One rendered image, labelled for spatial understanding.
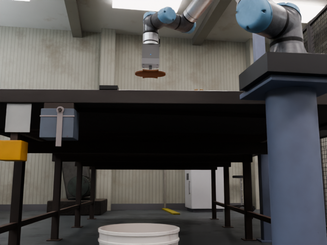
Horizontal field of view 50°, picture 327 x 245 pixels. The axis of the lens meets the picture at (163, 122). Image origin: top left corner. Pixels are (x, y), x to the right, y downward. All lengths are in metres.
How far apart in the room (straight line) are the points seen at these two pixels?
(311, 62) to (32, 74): 7.08
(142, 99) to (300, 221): 0.75
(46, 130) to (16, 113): 0.16
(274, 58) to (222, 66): 7.14
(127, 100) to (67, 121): 0.25
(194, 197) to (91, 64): 3.55
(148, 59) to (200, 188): 5.26
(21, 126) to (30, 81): 6.35
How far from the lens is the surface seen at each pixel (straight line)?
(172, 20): 1.70
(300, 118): 1.23
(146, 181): 7.48
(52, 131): 1.48
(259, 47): 3.80
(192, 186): 6.78
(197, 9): 1.74
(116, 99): 1.47
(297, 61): 1.19
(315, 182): 1.23
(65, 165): 6.96
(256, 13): 1.24
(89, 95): 1.49
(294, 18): 1.36
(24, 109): 1.56
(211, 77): 8.12
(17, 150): 1.51
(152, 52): 1.73
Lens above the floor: 0.53
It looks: 10 degrees up
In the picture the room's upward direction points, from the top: straight up
